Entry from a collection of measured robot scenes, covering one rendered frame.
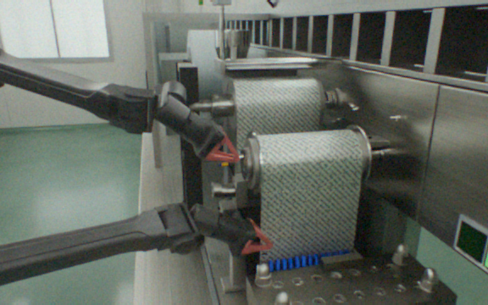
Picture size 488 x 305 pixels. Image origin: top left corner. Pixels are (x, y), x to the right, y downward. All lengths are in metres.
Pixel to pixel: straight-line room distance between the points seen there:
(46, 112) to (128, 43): 1.66
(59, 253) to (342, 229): 0.60
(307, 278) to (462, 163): 0.38
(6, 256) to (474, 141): 0.76
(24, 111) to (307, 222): 6.06
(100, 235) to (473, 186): 0.65
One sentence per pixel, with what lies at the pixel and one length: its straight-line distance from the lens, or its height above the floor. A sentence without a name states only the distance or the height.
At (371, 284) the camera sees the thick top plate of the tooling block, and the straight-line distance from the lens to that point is 0.88.
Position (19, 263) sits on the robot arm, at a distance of 0.65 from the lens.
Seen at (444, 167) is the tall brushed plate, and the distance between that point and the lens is 0.82.
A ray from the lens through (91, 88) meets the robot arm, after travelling 0.79.
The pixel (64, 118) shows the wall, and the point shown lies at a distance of 6.57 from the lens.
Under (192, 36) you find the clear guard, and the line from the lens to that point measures 1.75.
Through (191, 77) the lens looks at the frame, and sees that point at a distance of 1.05.
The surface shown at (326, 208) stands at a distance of 0.89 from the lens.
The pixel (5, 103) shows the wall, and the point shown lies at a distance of 6.73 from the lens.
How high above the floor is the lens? 1.55
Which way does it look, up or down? 19 degrees down
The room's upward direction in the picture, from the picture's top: straight up
